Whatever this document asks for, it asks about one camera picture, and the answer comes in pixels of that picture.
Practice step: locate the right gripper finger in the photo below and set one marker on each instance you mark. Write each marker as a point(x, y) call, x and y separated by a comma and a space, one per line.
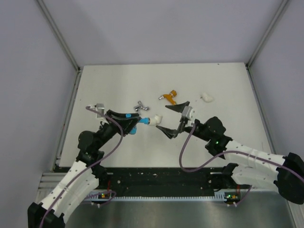
point(178, 107)
point(170, 133)

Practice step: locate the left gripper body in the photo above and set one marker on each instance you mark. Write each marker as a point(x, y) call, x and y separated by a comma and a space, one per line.
point(112, 127)

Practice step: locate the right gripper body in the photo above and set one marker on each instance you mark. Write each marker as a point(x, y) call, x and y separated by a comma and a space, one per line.
point(183, 128)

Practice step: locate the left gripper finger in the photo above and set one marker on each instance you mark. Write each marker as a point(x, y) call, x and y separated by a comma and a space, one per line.
point(127, 125)
point(116, 115)

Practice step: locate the blue water faucet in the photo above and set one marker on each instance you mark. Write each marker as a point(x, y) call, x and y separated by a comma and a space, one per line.
point(145, 120)

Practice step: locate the white elbow pipe fitting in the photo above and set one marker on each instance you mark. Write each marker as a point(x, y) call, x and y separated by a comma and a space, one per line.
point(156, 120)

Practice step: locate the white elbow fitting far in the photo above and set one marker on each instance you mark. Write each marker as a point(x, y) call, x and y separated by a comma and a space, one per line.
point(207, 98)

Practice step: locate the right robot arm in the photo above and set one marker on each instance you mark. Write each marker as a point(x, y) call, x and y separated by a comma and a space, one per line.
point(283, 174)

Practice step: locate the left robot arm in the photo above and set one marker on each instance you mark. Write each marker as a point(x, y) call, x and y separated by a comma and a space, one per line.
point(84, 175)

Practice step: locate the orange water faucet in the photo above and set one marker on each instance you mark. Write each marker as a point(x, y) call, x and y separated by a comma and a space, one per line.
point(169, 97)

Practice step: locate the chrome water faucet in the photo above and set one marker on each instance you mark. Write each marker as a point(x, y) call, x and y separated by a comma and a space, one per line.
point(140, 106)

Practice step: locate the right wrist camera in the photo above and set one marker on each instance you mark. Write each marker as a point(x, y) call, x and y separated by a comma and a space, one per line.
point(189, 113)

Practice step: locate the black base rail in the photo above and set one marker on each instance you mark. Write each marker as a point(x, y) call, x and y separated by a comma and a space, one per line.
point(168, 182)

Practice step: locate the grey cable duct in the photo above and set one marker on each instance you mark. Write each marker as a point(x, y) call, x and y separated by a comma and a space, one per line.
point(219, 196)

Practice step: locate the left aluminium frame post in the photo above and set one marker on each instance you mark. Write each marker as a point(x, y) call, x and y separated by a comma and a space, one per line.
point(57, 34)

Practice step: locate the aluminium frame post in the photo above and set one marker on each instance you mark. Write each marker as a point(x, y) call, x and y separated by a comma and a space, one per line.
point(57, 34)
point(283, 6)

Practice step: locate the right aluminium frame post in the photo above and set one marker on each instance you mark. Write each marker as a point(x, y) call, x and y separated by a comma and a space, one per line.
point(283, 6)

